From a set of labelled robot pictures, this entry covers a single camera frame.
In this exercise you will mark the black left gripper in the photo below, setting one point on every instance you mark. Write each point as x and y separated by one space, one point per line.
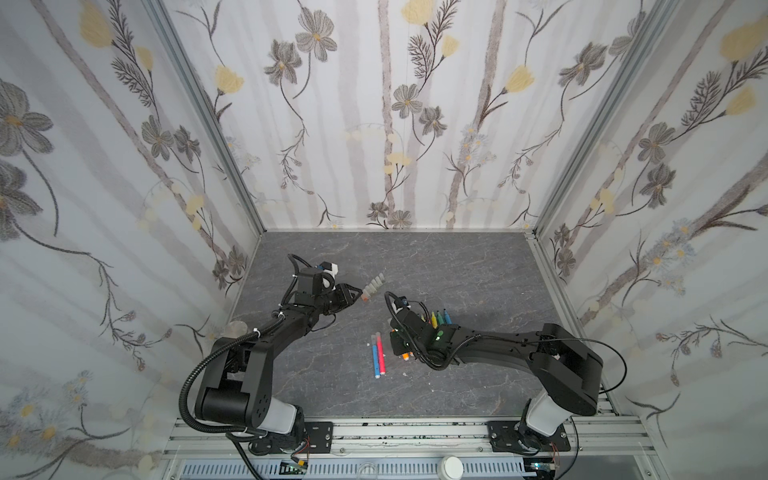
345 299

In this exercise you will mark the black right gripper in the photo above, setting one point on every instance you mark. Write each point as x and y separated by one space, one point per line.
413 330

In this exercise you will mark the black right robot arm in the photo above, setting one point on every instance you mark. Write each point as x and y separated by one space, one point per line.
569 372

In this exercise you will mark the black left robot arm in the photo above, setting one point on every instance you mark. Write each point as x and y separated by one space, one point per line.
231 390

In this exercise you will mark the thin blue marker pen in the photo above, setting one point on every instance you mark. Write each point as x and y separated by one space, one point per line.
375 357

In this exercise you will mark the pink marker pen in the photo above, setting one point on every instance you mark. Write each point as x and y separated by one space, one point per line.
380 354

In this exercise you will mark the white round knob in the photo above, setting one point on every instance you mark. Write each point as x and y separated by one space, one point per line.
450 468

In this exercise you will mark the small green circuit board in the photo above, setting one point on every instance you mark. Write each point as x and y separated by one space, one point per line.
293 467

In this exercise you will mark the right small circuit board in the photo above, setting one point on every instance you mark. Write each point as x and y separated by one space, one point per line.
539 468

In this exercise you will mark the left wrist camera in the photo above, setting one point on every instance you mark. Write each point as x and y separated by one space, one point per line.
325 277

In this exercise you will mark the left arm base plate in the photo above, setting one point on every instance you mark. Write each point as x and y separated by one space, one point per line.
309 437

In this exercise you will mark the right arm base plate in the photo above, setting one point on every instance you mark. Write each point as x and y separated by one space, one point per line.
513 436

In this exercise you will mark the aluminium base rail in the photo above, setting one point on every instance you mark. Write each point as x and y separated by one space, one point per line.
605 446

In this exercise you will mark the white vented cable duct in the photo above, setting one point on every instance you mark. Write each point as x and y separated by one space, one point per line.
354 468

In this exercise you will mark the aluminium left corner post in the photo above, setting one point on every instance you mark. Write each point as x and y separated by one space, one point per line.
195 92

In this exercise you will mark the aluminium corner post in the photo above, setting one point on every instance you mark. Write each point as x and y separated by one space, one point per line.
195 92
629 69

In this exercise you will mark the aluminium right corner post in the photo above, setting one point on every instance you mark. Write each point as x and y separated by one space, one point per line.
629 69

